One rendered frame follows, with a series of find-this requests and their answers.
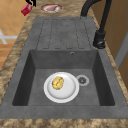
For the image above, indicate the black tap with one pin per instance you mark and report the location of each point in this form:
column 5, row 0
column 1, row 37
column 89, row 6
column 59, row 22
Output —
column 100, row 35

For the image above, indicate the red can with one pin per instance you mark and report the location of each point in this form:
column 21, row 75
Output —
column 25, row 10

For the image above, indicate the white round plate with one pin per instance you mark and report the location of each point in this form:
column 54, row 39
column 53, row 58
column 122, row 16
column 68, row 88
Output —
column 68, row 93

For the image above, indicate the yellow-brown bread piece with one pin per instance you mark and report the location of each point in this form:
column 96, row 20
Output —
column 58, row 84

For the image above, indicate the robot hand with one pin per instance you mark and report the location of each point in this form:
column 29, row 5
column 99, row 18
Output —
column 30, row 2

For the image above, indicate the plate with raw meat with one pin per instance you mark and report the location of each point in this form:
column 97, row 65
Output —
column 50, row 7

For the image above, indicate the dark grey sink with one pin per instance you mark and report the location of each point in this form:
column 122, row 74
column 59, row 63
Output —
column 50, row 43

